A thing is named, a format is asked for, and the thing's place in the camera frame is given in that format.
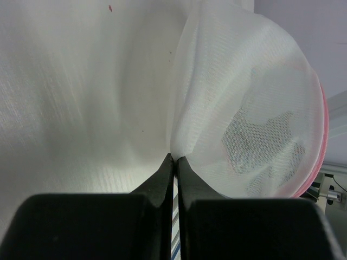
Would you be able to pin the aluminium mounting rail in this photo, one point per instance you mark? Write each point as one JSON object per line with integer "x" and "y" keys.
{"x": 325, "y": 187}

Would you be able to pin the white slotted cable duct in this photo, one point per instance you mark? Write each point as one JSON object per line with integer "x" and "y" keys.
{"x": 175, "y": 236}

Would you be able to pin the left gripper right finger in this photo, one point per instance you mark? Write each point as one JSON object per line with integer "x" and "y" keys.
{"x": 214, "y": 227}

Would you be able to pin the white mesh pink-zipper laundry bag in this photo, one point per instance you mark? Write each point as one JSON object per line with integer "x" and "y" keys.
{"x": 246, "y": 108}

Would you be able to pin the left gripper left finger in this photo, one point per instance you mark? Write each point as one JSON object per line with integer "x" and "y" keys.
{"x": 135, "y": 225}

